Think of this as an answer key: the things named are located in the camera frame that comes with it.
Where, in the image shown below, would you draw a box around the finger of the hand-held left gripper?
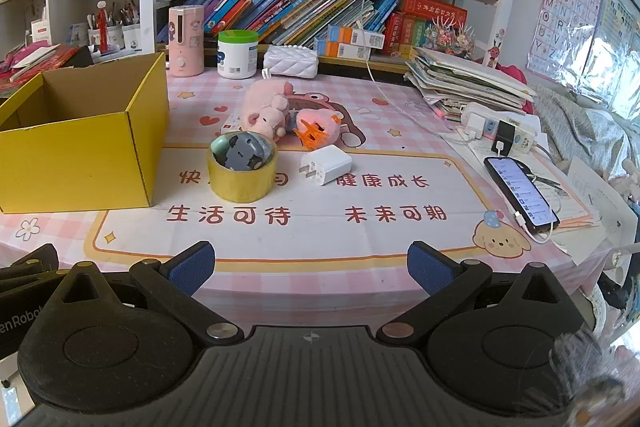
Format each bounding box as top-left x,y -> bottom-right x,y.
0,243 -> 60,293

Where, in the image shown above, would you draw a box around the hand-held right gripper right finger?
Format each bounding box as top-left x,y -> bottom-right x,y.
377,241 -> 585,348

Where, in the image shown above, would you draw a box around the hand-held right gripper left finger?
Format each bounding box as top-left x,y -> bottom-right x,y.
45,241 -> 246,348

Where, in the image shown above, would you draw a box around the yellowish tape roll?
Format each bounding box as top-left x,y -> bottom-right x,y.
207,132 -> 279,204

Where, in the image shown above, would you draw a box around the yellow cardboard box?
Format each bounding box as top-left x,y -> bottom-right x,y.
0,52 -> 171,214

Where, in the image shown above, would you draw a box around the small bottle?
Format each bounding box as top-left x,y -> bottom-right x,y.
220,133 -> 269,170

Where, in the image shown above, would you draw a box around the white charger plug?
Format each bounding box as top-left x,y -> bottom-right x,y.
299,144 -> 354,186

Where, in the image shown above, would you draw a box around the pink plush pig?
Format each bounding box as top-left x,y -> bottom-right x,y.
241,79 -> 296,140

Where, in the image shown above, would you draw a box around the pink printed table mat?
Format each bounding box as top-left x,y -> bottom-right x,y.
0,68 -> 617,310

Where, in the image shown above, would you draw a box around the black smartphone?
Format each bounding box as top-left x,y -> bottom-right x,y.
483,155 -> 560,238

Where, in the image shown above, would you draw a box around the small white red box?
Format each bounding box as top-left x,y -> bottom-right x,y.
220,113 -> 247,136

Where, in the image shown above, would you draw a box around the white power strip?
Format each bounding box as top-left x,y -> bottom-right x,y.
459,103 -> 539,156

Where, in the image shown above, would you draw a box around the loose paper sheets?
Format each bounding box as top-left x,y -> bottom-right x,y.
440,127 -> 632,267

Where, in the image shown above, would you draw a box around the stack of papers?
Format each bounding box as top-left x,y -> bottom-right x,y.
404,46 -> 537,120

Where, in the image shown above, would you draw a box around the pile of red envelopes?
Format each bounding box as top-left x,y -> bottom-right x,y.
0,43 -> 81,94

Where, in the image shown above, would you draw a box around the grey blanket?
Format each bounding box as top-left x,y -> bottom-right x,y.
530,79 -> 640,188

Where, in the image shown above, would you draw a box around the white jar green lid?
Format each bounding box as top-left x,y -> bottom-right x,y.
217,30 -> 260,80

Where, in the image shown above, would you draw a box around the pink humidifier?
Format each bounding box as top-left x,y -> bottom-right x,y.
168,5 -> 205,78

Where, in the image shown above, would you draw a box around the white quilted purse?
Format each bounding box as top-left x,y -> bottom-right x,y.
262,45 -> 320,80

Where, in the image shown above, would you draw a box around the spiky colourful decoration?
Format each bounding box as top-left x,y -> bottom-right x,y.
429,18 -> 477,60

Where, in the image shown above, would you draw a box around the orange white carton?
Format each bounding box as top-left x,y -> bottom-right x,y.
315,39 -> 374,62
327,25 -> 385,48

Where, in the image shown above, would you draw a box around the white pen holder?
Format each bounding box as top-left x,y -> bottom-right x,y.
88,23 -> 124,54
122,22 -> 143,53

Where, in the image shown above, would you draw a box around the red boxed set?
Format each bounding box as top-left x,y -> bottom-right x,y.
382,0 -> 469,55

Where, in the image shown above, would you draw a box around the red tassel ornament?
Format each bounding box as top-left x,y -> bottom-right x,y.
96,0 -> 110,56

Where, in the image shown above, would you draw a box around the row of colourful books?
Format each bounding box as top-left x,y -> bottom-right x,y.
182,0 -> 401,48

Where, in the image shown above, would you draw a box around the alphabet wall poster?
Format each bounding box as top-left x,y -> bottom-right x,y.
525,0 -> 606,84

